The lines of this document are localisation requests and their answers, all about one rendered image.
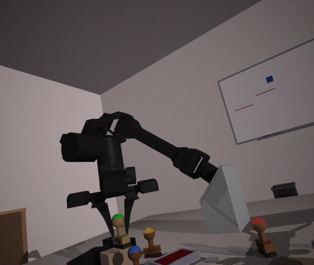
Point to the grey flat bar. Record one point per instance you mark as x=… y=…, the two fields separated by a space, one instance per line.
x=244 y=253

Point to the tan box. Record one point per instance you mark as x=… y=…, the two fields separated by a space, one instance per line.
x=115 y=256

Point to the wooden hand stamp with red top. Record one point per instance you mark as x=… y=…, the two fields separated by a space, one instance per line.
x=265 y=247

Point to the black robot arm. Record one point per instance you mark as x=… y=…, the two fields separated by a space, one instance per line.
x=93 y=144

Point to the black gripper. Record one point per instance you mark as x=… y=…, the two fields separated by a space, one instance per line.
x=97 y=199

